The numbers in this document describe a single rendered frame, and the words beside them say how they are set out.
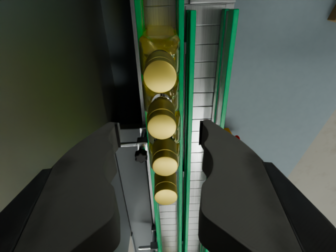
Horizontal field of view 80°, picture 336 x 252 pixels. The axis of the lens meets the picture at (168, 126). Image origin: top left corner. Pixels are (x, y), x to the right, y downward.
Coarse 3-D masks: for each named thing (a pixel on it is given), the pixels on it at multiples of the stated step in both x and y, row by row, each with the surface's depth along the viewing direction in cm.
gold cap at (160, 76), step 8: (152, 56) 21; (160, 56) 21; (168, 56) 22; (152, 64) 19; (160, 64) 19; (168, 64) 19; (144, 72) 20; (152, 72) 20; (160, 72) 20; (168, 72) 20; (144, 80) 20; (152, 80) 20; (160, 80) 20; (168, 80) 20; (152, 88) 21; (160, 88) 21; (168, 88) 21
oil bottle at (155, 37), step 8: (144, 32) 30; (152, 32) 30; (160, 32) 30; (168, 32) 30; (144, 40) 26; (152, 40) 26; (160, 40) 26; (168, 40) 26; (176, 40) 26; (144, 48) 26; (152, 48) 25; (160, 48) 25; (168, 48) 26; (176, 48) 26; (144, 56) 26; (176, 56) 26; (144, 64) 27; (176, 64) 27; (176, 72) 28
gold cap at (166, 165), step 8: (160, 144) 27; (168, 144) 27; (152, 152) 28; (160, 152) 26; (168, 152) 26; (176, 152) 28; (152, 160) 26; (160, 160) 25; (168, 160) 25; (176, 160) 26; (152, 168) 26; (160, 168) 26; (168, 168) 26; (176, 168) 26
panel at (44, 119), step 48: (0, 0) 15; (48, 0) 22; (0, 48) 15; (48, 48) 22; (0, 96) 15; (48, 96) 21; (96, 96) 36; (0, 144) 15; (48, 144) 21; (0, 192) 15
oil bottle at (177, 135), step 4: (176, 112) 33; (176, 116) 32; (176, 120) 32; (176, 124) 32; (176, 128) 32; (148, 132) 33; (176, 132) 32; (148, 136) 33; (152, 136) 32; (176, 136) 32; (148, 140) 34; (152, 140) 33; (176, 140) 33; (152, 144) 34
